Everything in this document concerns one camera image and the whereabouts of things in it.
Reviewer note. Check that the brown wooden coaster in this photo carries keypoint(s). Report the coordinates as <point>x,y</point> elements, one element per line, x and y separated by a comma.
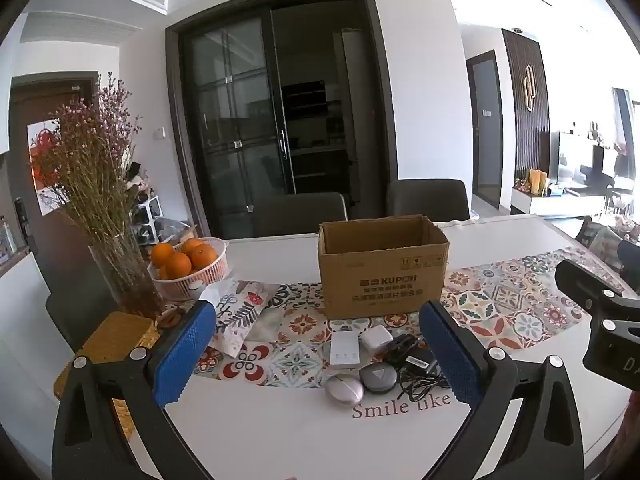
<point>172,320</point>

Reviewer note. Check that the dried pink flowers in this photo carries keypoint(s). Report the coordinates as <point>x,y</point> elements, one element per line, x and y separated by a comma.
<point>92,170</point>

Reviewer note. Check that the television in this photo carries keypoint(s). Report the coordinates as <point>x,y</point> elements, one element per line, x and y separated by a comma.
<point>580,157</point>

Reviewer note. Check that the white television cabinet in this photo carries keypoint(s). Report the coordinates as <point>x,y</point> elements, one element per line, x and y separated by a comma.
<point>560,202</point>

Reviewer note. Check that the white battery charger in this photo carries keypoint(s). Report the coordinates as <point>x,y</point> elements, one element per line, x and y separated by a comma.
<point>345,350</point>

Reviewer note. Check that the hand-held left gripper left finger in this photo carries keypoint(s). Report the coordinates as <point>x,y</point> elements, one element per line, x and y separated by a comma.
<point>182,355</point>

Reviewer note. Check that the dark slatted wall panel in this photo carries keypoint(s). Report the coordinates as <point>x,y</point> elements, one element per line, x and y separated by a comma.
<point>515,135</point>

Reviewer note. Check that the yellow boxes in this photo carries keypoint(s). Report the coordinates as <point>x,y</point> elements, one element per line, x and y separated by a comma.
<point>539,182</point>

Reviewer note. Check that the red door decoration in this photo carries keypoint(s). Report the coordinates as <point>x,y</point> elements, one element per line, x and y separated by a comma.
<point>42,155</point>

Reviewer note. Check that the patterned table runner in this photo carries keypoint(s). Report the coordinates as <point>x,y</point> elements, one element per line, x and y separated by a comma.
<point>500,300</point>

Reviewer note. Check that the grey oval device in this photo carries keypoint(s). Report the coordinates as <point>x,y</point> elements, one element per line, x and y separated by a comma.
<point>379,377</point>

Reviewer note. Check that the woven yellow placemat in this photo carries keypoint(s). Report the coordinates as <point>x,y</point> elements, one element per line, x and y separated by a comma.
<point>112,340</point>

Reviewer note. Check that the brown entrance door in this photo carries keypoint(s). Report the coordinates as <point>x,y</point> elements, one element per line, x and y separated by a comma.
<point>30,105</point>

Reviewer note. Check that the dark dining chair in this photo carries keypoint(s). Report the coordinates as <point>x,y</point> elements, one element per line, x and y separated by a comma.
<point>300,215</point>
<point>427,200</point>
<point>75,315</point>

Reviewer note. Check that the white wall switch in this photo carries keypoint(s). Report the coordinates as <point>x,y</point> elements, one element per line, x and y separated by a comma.
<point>159,134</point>

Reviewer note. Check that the clear plastic bag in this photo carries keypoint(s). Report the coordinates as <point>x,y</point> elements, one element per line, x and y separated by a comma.
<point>167,230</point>

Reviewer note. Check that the glass vase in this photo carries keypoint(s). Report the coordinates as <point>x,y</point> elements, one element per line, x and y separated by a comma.
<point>127,280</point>

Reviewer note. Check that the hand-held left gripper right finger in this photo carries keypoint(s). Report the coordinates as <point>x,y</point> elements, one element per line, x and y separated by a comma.
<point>452,355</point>

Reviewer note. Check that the grey room door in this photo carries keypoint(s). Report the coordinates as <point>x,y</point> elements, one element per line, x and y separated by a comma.
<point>485,130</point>

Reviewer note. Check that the black door lock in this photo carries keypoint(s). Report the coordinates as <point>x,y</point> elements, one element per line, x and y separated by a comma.
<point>25,225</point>

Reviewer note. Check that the floral fabric tissue cover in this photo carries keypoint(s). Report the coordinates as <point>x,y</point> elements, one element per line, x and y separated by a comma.
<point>245,310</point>

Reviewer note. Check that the patterned sofa cushion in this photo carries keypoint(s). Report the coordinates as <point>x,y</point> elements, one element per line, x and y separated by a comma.
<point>600,245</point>

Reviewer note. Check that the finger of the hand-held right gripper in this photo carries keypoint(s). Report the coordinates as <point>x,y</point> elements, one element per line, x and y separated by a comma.
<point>582,280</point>

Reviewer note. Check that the orange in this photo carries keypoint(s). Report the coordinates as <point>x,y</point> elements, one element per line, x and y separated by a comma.
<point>161,255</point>
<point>178,266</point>
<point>191,246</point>
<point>205,257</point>

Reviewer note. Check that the white shelf rack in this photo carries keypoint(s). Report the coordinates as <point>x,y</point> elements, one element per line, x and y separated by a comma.
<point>150,215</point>

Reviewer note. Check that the brown cardboard box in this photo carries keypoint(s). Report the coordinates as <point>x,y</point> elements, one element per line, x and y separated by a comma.
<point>382,280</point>

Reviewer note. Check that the dark sliding glass door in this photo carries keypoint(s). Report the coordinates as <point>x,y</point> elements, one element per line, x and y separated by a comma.
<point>240,110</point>

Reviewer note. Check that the white fruit basket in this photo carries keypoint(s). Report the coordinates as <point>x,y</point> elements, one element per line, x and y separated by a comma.
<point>200,280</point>

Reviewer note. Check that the white cube adapter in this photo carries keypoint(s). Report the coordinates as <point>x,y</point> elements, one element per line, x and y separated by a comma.
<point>376,340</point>

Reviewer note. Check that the silver oval device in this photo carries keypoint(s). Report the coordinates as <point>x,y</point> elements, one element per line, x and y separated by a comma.
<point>344,391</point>

